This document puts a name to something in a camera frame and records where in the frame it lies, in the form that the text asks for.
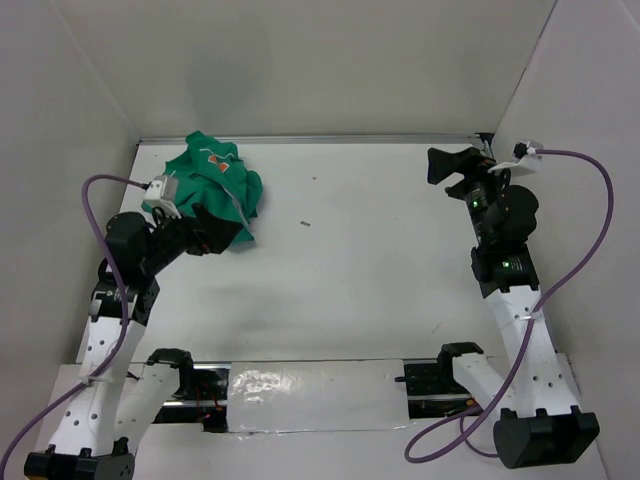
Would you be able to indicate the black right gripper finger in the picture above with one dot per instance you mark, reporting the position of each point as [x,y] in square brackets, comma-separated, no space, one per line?
[437,172]
[440,161]

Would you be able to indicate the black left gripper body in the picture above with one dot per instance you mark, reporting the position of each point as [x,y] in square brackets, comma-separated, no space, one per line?
[178,236]

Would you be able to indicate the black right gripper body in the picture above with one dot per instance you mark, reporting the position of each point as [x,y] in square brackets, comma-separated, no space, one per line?
[480,187]

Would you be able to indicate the green zip-up jacket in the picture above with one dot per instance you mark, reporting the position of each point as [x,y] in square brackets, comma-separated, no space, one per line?
[212,173]

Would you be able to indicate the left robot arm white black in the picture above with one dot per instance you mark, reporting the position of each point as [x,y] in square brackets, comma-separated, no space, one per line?
[105,419]

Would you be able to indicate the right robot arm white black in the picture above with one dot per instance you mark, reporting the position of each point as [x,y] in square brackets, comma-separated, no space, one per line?
[535,417]

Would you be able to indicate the silver aluminium back rail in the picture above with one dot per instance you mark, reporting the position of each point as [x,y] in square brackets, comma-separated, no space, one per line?
[438,138]

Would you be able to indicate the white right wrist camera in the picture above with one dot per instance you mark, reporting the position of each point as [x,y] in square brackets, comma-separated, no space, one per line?
[525,160]

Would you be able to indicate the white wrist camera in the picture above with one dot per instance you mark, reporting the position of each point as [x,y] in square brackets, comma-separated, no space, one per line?
[161,194]
[525,160]

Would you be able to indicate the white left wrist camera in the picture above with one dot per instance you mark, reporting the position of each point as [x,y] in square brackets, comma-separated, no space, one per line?
[161,194]

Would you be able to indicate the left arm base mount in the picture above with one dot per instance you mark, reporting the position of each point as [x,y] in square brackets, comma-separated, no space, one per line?
[204,403]

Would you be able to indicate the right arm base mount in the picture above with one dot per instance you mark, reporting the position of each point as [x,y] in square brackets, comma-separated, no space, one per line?
[429,395]

